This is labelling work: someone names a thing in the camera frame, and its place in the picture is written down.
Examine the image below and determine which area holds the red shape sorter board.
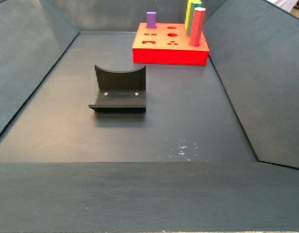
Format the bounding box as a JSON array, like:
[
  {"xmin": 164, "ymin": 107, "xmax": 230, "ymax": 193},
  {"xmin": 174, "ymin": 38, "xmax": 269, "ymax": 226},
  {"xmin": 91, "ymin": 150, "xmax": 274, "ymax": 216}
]
[{"xmin": 132, "ymin": 23, "xmax": 210, "ymax": 66}]

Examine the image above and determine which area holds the yellow arch-bottom block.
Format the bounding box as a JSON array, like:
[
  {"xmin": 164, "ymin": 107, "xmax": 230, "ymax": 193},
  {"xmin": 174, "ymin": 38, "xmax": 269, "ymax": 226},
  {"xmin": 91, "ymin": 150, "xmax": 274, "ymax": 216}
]
[{"xmin": 184, "ymin": 0, "xmax": 202, "ymax": 29}]

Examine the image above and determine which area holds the black curved holder stand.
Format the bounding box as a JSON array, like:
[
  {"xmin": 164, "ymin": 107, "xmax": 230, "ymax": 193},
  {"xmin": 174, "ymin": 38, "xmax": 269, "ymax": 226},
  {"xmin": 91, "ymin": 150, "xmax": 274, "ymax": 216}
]
[{"xmin": 88, "ymin": 66, "xmax": 146, "ymax": 111}]

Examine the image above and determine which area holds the purple square block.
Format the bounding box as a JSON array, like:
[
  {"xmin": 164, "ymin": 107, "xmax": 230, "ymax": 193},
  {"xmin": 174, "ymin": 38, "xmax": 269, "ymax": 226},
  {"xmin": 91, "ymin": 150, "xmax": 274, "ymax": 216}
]
[{"xmin": 147, "ymin": 12, "xmax": 156, "ymax": 28}]

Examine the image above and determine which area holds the pink octagonal peg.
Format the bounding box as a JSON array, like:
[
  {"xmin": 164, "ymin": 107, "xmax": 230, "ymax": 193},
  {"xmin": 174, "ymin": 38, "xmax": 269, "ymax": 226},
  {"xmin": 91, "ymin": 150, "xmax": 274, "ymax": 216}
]
[{"xmin": 188, "ymin": 7, "xmax": 206, "ymax": 46}]

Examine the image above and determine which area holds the green star peg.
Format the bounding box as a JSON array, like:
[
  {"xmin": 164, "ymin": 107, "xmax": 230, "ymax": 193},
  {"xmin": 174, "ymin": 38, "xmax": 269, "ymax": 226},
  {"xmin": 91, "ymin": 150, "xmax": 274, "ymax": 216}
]
[{"xmin": 186, "ymin": 3, "xmax": 202, "ymax": 35}]

